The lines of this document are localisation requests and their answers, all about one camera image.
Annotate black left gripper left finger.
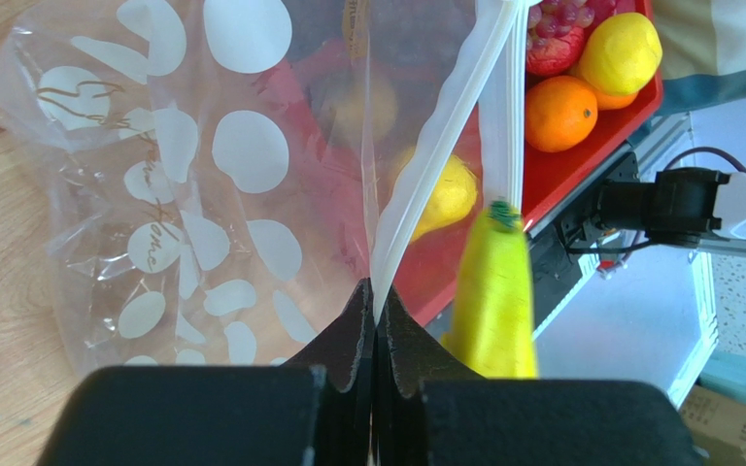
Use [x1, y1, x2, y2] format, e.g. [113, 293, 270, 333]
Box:
[39, 280, 373, 465]

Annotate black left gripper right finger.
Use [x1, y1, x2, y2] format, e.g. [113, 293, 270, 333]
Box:
[376, 291, 701, 465]

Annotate yellow banana bunch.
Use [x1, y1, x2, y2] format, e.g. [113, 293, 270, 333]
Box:
[442, 200, 539, 379]

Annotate clear dotted zip top bag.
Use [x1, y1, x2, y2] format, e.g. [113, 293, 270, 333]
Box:
[0, 1, 526, 375]

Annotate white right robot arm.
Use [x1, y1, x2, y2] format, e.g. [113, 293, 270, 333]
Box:
[558, 168, 746, 256]

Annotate yellow pear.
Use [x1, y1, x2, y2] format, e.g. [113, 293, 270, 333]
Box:
[410, 153, 479, 243]

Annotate red plastic tray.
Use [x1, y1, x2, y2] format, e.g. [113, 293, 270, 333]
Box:
[254, 1, 660, 329]

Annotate cardboard box on floor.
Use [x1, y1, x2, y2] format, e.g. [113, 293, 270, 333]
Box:
[679, 385, 746, 466]

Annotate orange fruit front left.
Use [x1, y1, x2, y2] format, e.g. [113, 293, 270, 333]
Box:
[525, 76, 598, 153]

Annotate orange fruit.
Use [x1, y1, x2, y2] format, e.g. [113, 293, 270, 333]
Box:
[567, 65, 639, 112]
[525, 76, 598, 153]

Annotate orange fruit front right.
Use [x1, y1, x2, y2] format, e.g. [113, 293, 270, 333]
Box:
[567, 65, 639, 112]

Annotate red strawberry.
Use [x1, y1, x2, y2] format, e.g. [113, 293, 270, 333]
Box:
[526, 26, 586, 78]

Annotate yellow lemon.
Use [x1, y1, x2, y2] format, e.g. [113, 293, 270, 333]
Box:
[575, 13, 662, 96]

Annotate light purple grape bunch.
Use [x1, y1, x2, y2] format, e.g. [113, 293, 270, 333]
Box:
[526, 0, 618, 40]

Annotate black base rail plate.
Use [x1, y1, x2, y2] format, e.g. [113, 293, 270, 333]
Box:
[528, 143, 639, 338]

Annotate aluminium base frame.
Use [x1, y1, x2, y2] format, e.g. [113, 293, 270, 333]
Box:
[530, 113, 720, 409]

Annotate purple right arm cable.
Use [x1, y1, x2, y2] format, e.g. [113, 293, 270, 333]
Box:
[662, 146, 746, 176]

